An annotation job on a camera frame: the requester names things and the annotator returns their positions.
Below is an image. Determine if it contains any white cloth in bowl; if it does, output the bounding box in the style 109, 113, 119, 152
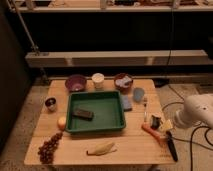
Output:
116, 76, 132, 88

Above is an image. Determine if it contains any red grape bunch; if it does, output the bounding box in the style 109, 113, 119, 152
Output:
38, 132, 63, 164

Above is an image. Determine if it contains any wooden table top board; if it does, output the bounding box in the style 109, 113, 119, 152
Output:
24, 79, 173, 166

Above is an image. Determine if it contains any orange carrot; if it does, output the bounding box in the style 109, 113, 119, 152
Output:
141, 123, 165, 146

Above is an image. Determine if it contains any light blue cup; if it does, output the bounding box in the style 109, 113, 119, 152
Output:
133, 87, 145, 102

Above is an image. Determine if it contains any blue sponge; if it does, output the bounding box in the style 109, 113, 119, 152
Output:
121, 95, 132, 111

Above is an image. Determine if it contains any black rectangular block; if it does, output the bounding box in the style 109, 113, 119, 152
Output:
72, 109, 94, 120

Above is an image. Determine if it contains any white metal shelf beam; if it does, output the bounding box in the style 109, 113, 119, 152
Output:
25, 50, 213, 68

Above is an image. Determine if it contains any white paper cup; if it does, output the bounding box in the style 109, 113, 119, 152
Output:
92, 73, 104, 89

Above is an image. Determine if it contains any purple bowl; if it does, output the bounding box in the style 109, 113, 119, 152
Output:
65, 74, 87, 92

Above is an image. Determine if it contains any black floor cable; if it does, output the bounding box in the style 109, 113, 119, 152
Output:
161, 83, 213, 171

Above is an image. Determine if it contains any silver fork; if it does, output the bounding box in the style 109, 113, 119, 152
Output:
143, 97, 148, 122

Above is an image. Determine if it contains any yellow banana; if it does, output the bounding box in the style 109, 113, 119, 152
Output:
86, 142, 116, 156

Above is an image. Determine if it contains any dark red bowl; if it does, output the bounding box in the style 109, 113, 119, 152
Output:
114, 73, 133, 92

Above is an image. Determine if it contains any small dark cup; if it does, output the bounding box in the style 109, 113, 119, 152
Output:
45, 97, 57, 112

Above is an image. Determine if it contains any green plastic tray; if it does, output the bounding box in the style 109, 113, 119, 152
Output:
65, 91, 126, 134

